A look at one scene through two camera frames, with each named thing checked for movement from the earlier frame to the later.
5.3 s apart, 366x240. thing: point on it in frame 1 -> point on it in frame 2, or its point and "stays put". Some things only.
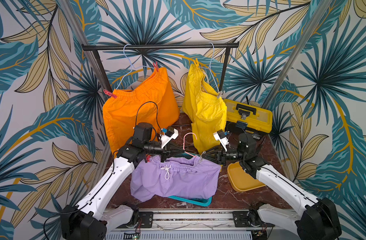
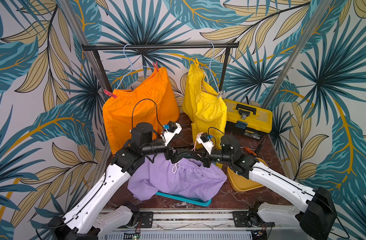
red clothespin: (156, 66) stays put
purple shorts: (174, 176) stays put
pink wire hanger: (183, 143) -> (194, 148)
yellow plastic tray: (240, 180) stays put
